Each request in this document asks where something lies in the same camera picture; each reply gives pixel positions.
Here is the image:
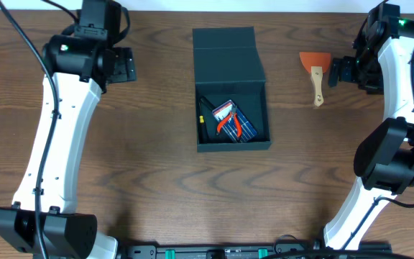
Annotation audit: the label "orange scraper wooden handle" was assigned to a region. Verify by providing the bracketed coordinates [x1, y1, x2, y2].
[299, 52, 331, 106]

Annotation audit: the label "blue drill bit case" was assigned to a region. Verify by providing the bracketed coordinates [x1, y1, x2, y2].
[212, 100, 257, 143]

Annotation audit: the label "red handled pliers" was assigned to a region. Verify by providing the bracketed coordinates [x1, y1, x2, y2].
[216, 104, 243, 140]

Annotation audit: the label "black gift box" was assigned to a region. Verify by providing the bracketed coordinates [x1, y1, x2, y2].
[193, 27, 271, 153]

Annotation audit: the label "black yellow screwdriver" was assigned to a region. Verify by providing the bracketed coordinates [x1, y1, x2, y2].
[198, 96, 215, 144]

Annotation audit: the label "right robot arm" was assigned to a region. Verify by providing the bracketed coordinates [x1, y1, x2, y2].
[323, 1, 414, 250]

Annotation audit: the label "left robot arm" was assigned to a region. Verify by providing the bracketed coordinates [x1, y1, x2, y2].
[0, 0, 137, 258]

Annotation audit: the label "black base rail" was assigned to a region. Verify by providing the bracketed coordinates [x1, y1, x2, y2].
[116, 242, 393, 259]

